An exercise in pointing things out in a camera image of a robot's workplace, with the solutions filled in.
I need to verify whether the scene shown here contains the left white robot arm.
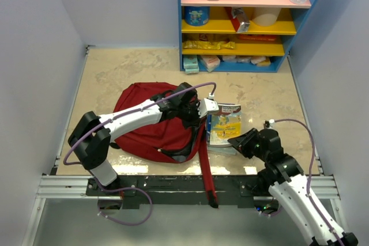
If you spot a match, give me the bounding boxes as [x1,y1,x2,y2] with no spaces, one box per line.
[68,82,213,195]

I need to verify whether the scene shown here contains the blue cartoon tin can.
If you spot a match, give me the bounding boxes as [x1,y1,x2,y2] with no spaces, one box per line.
[184,6,210,27]

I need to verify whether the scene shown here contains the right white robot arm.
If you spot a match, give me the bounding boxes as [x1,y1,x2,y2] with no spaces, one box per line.
[228,128,358,245]

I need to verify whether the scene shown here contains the white orange tissue pack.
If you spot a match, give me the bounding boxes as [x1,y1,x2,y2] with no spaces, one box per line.
[199,55,221,72]

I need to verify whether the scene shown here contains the orange flat box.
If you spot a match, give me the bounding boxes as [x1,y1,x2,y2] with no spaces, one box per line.
[236,34,278,42]

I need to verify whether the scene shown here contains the purple cable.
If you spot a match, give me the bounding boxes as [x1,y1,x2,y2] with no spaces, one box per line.
[62,81,217,225]
[259,118,347,246]

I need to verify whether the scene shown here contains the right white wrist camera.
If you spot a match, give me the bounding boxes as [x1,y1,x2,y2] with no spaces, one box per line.
[263,119,275,129]

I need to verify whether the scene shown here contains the red silver snack bag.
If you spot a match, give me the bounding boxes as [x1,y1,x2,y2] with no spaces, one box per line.
[231,7,250,33]

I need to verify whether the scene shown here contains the red student backpack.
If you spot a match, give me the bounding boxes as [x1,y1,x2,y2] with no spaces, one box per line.
[110,82,219,208]

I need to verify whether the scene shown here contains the white cylindrical container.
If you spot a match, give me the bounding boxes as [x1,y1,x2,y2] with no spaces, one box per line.
[251,7,281,27]

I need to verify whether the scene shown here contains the silver grey laptop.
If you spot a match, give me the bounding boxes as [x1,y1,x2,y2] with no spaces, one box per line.
[208,145,236,156]

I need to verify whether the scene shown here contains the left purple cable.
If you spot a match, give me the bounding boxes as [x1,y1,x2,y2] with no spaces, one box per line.
[62,81,217,225]

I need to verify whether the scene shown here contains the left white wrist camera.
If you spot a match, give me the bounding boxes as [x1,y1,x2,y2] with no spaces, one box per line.
[198,98,219,119]

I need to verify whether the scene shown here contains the yellow snack packet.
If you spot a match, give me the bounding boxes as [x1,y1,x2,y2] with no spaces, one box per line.
[182,40,236,51]

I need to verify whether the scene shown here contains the blue shelf unit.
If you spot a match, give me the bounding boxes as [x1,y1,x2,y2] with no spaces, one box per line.
[178,0,317,73]

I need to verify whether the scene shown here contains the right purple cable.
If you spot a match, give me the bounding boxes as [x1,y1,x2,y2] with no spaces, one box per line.
[259,118,347,246]

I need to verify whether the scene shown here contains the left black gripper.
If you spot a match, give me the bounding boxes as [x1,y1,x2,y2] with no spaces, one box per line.
[176,100,206,130]

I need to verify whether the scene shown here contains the yellow sponge pack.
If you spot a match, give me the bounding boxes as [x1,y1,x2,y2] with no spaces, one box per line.
[257,57,271,67]

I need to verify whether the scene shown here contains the blue book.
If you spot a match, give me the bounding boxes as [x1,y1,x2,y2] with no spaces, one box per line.
[205,114,212,145]

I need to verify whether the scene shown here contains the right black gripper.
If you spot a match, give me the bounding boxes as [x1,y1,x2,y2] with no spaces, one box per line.
[228,128,269,162]

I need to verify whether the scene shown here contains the aluminium frame rail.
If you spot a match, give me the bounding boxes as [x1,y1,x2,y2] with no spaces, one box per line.
[36,175,340,199]

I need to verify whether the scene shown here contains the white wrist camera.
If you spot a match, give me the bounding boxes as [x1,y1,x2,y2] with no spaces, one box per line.
[263,119,275,129]
[198,98,219,119]

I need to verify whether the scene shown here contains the teal tissue box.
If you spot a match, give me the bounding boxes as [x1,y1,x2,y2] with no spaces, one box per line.
[183,55,199,74]

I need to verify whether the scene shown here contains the brown yellow cover book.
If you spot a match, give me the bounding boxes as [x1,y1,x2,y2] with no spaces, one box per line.
[211,103,242,147]

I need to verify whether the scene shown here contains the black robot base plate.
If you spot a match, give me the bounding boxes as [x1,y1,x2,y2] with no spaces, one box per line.
[85,174,289,210]

